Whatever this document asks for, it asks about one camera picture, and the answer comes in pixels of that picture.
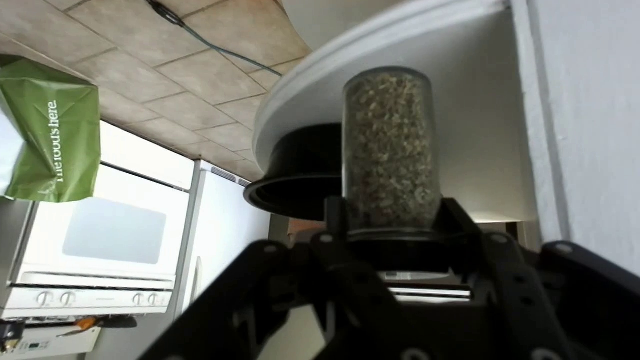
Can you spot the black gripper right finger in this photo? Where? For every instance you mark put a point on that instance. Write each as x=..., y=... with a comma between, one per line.
x=533, y=300

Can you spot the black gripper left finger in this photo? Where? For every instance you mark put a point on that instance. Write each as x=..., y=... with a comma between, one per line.
x=267, y=300

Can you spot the glass spice bottle black cap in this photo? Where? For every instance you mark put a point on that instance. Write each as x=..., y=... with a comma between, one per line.
x=391, y=153

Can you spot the white refrigerator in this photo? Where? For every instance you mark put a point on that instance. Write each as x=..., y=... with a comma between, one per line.
x=222, y=227

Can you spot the black bowl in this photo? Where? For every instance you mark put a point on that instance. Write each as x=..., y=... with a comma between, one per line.
x=301, y=177

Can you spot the white oven stove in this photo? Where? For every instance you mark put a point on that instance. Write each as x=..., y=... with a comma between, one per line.
x=106, y=232

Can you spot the white tiled island with shelves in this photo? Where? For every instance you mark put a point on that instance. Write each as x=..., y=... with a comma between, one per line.
x=566, y=120

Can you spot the green shopping bag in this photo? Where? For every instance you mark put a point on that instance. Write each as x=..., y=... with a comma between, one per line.
x=53, y=132

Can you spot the white plastic bag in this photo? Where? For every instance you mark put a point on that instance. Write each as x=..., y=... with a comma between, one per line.
x=4, y=153

